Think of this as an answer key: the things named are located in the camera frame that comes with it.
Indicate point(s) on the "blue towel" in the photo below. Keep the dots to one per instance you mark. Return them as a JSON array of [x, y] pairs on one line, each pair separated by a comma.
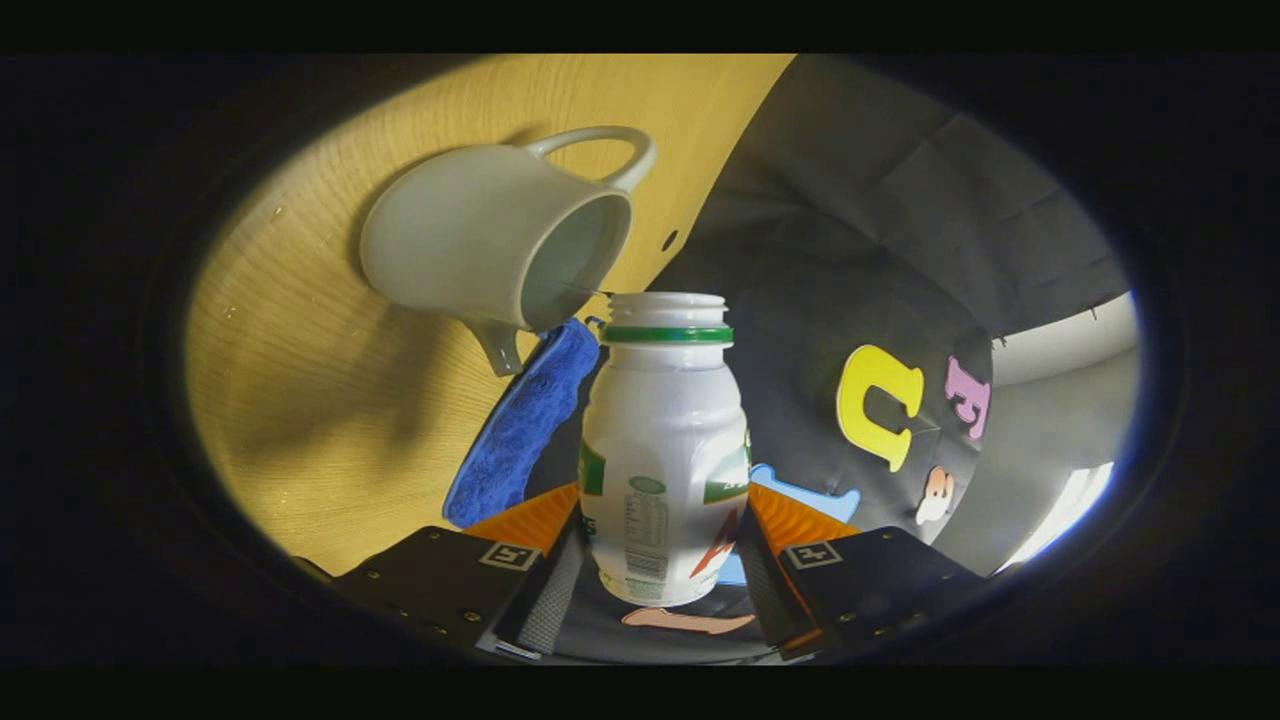
[[520, 430]]

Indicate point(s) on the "black backdrop cloth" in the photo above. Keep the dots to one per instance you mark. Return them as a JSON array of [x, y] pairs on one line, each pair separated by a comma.
[[800, 250]]

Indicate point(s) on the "white teacup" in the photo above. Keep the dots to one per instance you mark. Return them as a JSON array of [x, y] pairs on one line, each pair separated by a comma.
[[450, 230]]

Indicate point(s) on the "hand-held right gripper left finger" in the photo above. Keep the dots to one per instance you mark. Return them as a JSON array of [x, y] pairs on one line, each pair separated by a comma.
[[550, 600]]

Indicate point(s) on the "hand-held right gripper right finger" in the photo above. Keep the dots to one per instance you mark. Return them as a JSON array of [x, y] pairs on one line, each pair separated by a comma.
[[770, 600]]

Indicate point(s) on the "white water bottle green label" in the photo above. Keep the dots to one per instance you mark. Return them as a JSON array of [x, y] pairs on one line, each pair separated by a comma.
[[665, 430]]

